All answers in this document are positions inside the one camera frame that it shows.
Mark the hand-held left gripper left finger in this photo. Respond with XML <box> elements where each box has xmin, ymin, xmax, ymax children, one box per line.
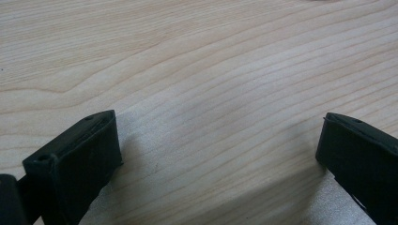
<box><xmin>22</xmin><ymin>109</ymin><xmax>124</xmax><ymax>225</ymax></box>

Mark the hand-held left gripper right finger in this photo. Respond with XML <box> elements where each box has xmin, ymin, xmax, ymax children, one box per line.
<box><xmin>314</xmin><ymin>112</ymin><xmax>398</xmax><ymax>225</ymax></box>

